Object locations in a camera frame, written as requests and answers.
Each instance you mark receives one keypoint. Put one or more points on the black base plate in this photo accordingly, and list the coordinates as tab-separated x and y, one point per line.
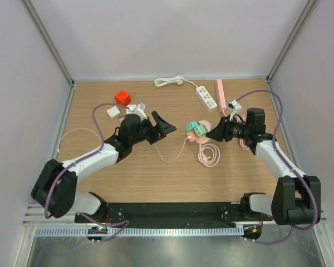
176	215

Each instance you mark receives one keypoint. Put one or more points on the pink power strip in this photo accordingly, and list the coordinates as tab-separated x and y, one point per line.
220	96

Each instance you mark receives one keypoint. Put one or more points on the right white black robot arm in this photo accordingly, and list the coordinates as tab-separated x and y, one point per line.
296	199

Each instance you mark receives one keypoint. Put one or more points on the white power strip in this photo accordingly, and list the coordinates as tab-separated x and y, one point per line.
206	98

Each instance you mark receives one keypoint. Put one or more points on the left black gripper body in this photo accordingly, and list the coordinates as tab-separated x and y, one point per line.
147	132

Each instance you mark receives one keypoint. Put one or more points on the red cube plug adapter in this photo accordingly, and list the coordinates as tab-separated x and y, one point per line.
122	98

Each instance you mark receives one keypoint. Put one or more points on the aluminium frame rail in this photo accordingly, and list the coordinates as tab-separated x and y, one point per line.
35	216

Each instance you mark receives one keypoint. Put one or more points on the pink round socket base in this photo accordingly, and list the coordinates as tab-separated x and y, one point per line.
203	139

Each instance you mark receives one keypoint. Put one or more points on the white square charger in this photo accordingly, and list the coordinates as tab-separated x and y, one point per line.
131	108

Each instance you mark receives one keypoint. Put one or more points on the white slotted cable duct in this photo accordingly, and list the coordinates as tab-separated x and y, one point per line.
91	231

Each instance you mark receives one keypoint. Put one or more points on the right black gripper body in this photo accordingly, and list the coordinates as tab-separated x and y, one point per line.
235	129

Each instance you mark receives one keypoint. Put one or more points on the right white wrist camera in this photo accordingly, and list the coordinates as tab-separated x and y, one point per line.
235	108

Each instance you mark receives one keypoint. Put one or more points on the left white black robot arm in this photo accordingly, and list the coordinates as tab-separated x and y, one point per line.
55	188

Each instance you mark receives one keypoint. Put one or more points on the teal plug adapter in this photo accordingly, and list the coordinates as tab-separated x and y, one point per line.
193	125

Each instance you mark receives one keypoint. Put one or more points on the small pink plug adapter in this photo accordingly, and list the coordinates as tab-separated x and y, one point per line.
191	136

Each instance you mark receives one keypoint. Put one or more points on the green plug adapter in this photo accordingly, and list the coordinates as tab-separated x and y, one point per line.
201	130

